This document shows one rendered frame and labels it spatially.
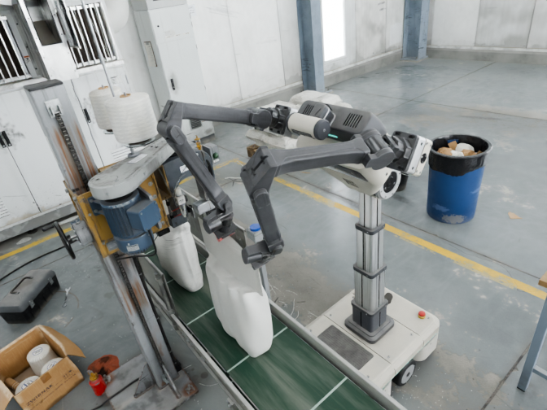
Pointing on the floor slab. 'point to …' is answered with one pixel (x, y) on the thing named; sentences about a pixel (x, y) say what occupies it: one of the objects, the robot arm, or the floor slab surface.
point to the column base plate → (146, 387)
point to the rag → (104, 364)
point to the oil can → (97, 383)
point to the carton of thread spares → (15, 364)
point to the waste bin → (455, 179)
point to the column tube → (49, 125)
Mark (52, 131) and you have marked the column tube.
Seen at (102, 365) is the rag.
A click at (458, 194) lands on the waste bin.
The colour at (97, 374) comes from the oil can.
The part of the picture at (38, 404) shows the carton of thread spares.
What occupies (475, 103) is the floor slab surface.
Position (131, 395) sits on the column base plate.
